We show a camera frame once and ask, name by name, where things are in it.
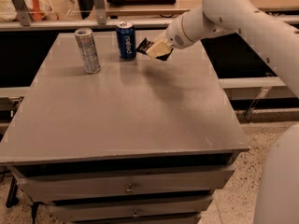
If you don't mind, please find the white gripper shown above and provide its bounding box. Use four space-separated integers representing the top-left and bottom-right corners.
146 15 194 60

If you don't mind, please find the black rxbar chocolate wrapper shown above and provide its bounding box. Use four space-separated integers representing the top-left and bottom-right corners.
136 38 171 61

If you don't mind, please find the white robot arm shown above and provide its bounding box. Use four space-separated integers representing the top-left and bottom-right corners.
146 0 299 224

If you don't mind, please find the blue pepsi can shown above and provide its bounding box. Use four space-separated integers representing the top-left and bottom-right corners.
116 21 136 60

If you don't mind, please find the silver energy drink can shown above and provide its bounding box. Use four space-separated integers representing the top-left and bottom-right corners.
75 28 100 74

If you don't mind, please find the white and orange bag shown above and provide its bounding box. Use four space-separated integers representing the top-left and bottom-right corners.
0 0 52 22

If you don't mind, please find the grey metal railing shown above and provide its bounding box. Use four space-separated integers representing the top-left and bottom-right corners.
0 0 299 33

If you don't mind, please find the grey top drawer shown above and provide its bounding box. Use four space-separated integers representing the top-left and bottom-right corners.
17 165 235 203

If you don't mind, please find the grey drawer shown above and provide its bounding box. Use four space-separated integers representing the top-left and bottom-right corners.
17 165 235 203
50 195 213 222
74 212 201 224

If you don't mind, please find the grey bottom drawer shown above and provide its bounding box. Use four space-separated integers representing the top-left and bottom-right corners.
74 212 201 224

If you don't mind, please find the grey middle drawer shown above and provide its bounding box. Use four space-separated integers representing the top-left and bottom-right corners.
50 195 213 222

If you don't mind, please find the black table leg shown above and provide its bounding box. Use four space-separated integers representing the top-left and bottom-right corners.
6 177 19 208

